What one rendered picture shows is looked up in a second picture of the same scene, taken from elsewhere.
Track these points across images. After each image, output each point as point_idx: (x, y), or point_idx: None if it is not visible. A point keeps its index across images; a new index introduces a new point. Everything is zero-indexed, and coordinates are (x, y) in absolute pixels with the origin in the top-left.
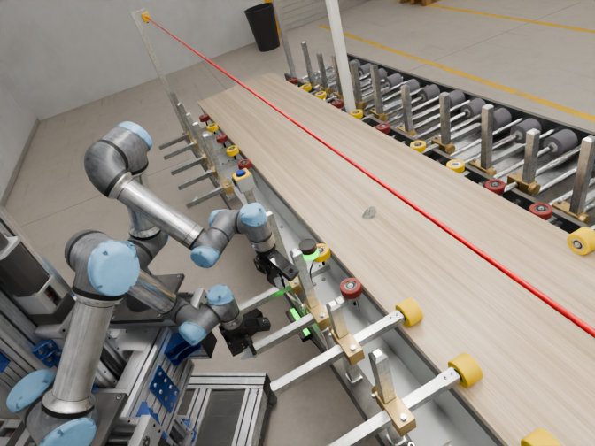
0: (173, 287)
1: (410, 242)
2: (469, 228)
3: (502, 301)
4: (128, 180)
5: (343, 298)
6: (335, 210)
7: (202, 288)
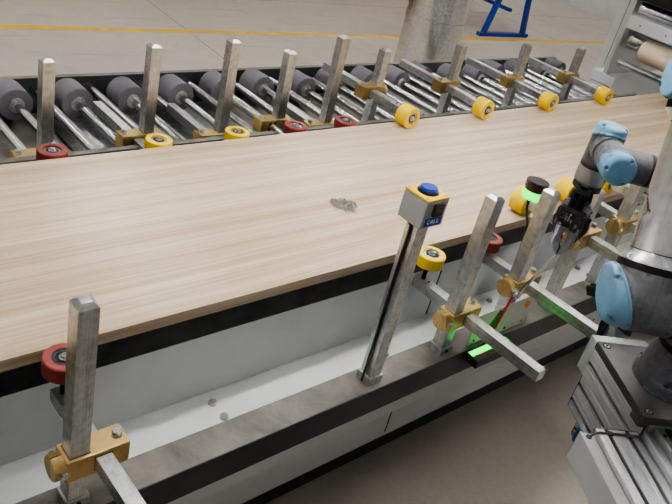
0: (631, 348)
1: (403, 190)
2: (377, 156)
3: (476, 168)
4: None
5: (494, 256)
6: (331, 232)
7: (594, 335)
